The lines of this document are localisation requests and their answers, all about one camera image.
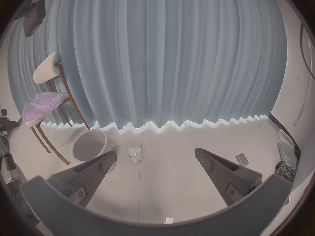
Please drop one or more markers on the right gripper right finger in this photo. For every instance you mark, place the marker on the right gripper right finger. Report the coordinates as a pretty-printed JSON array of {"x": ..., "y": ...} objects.
[{"x": 228, "y": 178}]

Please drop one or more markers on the pale green plastic container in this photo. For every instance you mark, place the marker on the pale green plastic container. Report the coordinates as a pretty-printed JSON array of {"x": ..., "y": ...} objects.
[{"x": 286, "y": 151}]

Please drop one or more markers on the white trash bin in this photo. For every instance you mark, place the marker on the white trash bin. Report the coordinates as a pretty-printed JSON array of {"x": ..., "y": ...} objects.
[{"x": 86, "y": 144}]

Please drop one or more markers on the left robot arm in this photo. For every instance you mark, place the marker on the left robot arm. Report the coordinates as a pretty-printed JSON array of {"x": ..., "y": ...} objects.
[{"x": 9, "y": 161}]

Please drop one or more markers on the purple plastic bag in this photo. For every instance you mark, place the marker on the purple plastic bag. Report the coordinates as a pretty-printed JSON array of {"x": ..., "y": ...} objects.
[{"x": 41, "y": 107}]

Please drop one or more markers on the crumpled black plastic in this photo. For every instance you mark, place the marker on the crumpled black plastic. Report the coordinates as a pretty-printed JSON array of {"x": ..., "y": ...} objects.
[{"x": 284, "y": 171}]

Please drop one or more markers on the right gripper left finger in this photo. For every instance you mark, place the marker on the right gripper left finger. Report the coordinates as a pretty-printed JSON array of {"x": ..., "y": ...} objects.
[{"x": 83, "y": 178}]

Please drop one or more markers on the crumpled white paper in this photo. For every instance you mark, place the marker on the crumpled white paper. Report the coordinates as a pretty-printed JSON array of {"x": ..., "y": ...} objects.
[{"x": 135, "y": 155}]

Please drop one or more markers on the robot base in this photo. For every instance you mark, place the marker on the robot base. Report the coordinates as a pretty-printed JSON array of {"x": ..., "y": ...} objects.
[{"x": 14, "y": 193}]

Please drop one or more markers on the pale blue curtain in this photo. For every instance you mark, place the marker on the pale blue curtain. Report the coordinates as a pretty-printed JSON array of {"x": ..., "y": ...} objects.
[{"x": 172, "y": 58}]

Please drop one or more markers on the wooden chair with cream cushions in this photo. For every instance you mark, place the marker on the wooden chair with cream cushions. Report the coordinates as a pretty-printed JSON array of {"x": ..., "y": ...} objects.
[{"x": 46, "y": 67}]

